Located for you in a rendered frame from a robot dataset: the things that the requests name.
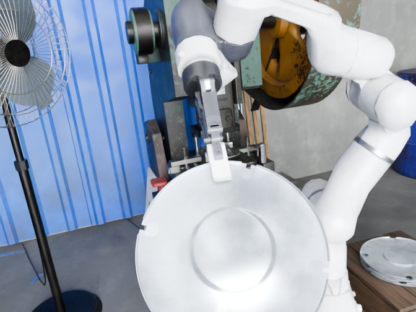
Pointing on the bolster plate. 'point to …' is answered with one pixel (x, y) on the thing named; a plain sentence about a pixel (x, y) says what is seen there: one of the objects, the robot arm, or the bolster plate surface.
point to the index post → (262, 153)
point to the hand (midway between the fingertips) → (218, 163)
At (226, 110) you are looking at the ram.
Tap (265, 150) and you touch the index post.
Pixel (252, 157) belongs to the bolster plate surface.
